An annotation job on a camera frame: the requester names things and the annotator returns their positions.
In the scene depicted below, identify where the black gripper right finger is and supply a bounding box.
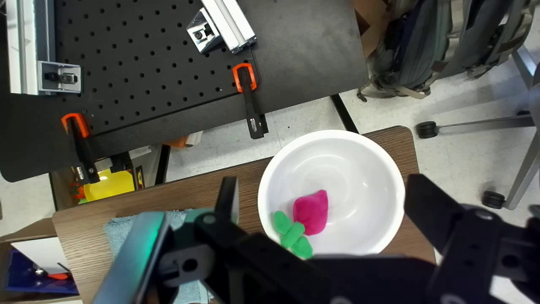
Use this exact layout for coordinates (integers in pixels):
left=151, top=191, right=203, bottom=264
left=404, top=174, right=540, bottom=304

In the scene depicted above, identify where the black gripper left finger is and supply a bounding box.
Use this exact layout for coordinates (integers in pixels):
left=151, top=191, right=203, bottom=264
left=195, top=178, right=313, bottom=304

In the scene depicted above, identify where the pink and green toy radish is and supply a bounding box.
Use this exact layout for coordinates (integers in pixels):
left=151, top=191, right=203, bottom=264
left=269, top=189, right=328, bottom=260

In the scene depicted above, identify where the white plastic bowl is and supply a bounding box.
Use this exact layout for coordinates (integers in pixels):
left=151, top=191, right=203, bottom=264
left=256, top=130, right=404, bottom=255

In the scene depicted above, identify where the grey office chair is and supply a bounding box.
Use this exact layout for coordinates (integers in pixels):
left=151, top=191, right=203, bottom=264
left=414, top=44, right=540, bottom=213

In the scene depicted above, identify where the yellow box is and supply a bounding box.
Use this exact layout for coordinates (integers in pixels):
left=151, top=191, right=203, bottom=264
left=75, top=169, right=134, bottom=205

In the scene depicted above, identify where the brown wooden table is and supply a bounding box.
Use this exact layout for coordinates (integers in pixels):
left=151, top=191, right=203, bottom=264
left=51, top=127, right=435, bottom=304

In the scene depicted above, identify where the orange black clamp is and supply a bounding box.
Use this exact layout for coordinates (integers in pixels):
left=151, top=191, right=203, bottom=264
left=230, top=63, right=267, bottom=139
left=60, top=112, right=99, bottom=183

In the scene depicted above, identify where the dark backpack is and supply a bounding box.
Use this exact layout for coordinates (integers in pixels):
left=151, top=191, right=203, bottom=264
left=357, top=0, right=537, bottom=100

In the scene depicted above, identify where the black perforated breadboard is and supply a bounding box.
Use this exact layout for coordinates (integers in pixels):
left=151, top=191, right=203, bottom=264
left=0, top=0, right=365, bottom=181

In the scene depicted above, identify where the silver aluminium extrusion rail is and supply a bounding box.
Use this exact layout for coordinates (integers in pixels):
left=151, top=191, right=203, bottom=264
left=1, top=0, right=82, bottom=95
left=186, top=0, right=256, bottom=54

